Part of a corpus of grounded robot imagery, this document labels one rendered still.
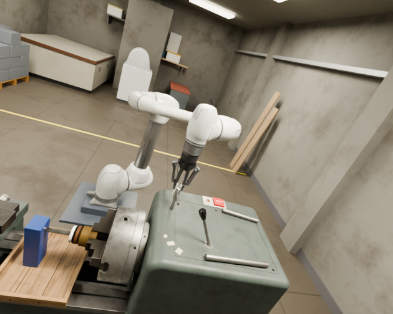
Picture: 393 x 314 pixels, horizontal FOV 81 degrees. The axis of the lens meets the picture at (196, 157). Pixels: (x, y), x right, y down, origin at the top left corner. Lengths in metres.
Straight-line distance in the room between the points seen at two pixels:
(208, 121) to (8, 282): 1.03
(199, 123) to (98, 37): 8.34
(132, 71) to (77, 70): 1.35
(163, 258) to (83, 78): 6.22
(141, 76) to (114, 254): 5.97
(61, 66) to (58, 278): 6.10
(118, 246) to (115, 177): 0.70
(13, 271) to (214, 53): 8.44
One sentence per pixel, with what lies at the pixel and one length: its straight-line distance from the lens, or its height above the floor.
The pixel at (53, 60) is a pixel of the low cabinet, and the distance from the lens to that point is 7.01.
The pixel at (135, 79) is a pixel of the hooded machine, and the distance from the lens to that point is 6.71.
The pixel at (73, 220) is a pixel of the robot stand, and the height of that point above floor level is 0.75.
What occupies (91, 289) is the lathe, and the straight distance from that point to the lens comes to 1.28.
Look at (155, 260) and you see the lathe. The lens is 0.91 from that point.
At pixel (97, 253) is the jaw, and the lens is 1.05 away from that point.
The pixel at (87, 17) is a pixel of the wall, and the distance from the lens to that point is 9.19.
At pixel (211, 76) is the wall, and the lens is 9.04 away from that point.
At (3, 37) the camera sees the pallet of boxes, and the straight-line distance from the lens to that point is 6.16.
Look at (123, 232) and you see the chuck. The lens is 1.00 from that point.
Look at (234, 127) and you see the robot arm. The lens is 1.03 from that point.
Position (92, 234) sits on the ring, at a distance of 1.13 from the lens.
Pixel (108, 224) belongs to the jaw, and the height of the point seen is 1.14.
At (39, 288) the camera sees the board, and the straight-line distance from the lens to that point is 1.26.
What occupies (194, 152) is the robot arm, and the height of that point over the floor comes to 1.57.
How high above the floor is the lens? 1.93
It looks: 23 degrees down
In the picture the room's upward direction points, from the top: 21 degrees clockwise
